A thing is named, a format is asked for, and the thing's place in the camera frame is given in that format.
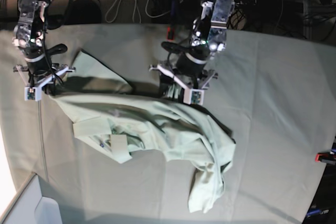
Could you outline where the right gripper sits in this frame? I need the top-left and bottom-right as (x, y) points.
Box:
(13, 63), (76, 95)

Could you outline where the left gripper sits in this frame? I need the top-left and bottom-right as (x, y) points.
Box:
(149, 64), (218, 98)

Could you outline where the light green polo t-shirt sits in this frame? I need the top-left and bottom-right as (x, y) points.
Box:
(54, 52), (236, 212)

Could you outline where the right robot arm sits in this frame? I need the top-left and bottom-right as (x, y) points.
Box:
(13, 0), (75, 101)

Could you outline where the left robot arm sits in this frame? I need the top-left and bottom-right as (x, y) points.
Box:
(150, 0), (235, 104)

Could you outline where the red clamp at centre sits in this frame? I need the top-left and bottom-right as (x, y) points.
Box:
(166, 26), (175, 41)

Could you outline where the red clamp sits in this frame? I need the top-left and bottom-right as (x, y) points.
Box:
(166, 26), (175, 41)
(315, 148), (336, 165)

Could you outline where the black round stool base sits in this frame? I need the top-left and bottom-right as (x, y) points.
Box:
(66, 0), (102, 25)

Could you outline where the grey-green table cloth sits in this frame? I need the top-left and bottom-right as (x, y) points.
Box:
(1, 30), (335, 223)

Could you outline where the black power strip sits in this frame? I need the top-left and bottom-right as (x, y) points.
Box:
(234, 0), (257, 6)

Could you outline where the white plastic bin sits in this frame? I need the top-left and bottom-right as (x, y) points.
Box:
(1, 173), (62, 224)

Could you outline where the red clamp at right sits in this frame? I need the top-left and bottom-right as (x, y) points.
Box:
(315, 148), (336, 165)

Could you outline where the blue clamp at bottom right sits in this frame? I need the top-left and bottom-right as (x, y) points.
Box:
(306, 209), (330, 218)

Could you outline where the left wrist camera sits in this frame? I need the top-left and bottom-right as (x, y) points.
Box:
(183, 89), (205, 105)

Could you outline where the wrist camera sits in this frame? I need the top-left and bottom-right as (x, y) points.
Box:
(183, 89), (205, 105)
(24, 87), (42, 102)

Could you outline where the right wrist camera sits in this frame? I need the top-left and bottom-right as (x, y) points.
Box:
(24, 87), (42, 102)

